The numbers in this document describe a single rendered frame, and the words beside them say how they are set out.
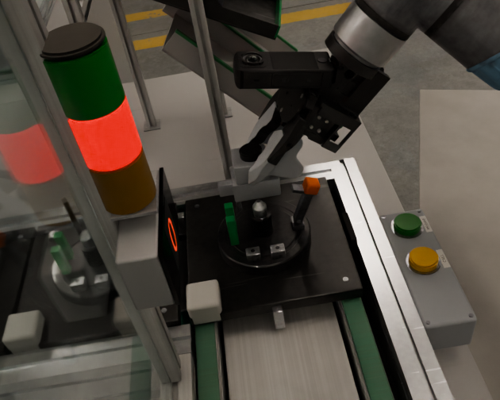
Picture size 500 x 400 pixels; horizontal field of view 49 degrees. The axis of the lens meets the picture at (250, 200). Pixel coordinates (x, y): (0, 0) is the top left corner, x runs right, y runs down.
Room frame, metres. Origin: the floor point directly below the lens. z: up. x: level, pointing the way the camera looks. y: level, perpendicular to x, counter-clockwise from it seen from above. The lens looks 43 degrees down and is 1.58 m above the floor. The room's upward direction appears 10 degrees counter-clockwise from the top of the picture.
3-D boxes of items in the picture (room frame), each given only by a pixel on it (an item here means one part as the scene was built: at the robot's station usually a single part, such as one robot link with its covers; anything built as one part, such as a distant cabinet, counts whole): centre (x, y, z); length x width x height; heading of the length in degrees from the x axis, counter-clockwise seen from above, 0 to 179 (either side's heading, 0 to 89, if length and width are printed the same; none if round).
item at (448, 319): (0.48, -0.23, 0.93); 0.21 x 0.07 x 0.06; 0
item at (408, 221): (0.55, -0.23, 0.96); 0.04 x 0.04 x 0.02
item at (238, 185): (0.57, 0.00, 1.11); 0.08 x 0.04 x 0.07; 90
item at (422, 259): (0.48, -0.23, 0.96); 0.04 x 0.04 x 0.02
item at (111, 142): (0.38, 0.11, 1.34); 0.05 x 0.05 x 0.05
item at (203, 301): (0.47, 0.09, 0.97); 0.05 x 0.05 x 0.04; 0
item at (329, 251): (0.57, -0.01, 0.96); 0.24 x 0.24 x 0.02; 0
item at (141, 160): (0.38, 0.11, 1.29); 0.05 x 0.05 x 0.05
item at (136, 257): (0.38, 0.11, 1.29); 0.12 x 0.05 x 0.25; 0
